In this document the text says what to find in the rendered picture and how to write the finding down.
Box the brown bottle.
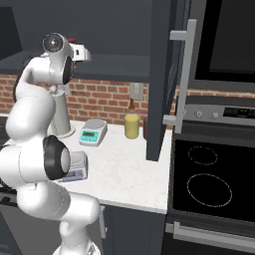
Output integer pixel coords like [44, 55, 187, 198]
[128, 98, 136, 116]

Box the dark slate cabinet door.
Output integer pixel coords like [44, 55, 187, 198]
[145, 0, 192, 163]

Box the black microwave oven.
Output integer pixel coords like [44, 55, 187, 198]
[193, 0, 255, 92]

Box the grey digital scale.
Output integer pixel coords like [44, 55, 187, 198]
[58, 150, 90, 183]

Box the dark slate wall cabinet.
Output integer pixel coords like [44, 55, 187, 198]
[0, 0, 154, 84]

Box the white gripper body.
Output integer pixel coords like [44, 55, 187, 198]
[78, 45, 93, 63]

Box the white teal digital scale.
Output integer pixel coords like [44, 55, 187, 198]
[78, 118, 109, 147]

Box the yellow jar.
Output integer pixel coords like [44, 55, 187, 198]
[124, 113, 140, 140]

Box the grey cabinet door handle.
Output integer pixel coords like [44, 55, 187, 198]
[161, 19, 198, 134]

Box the grey oven door handle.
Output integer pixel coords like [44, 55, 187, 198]
[164, 221, 255, 255]

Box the black hob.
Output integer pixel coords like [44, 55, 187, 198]
[166, 136, 255, 227]

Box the dark red jar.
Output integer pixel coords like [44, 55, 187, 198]
[142, 116, 149, 140]

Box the grey lower cupboard handle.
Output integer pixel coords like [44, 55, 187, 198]
[98, 204, 109, 240]

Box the black oven door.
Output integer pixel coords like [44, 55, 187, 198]
[161, 232, 255, 255]

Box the dark slate lower cupboard door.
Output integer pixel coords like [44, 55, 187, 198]
[99, 203, 167, 255]

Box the silver stove control panel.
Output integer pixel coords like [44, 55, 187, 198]
[174, 95, 255, 128]

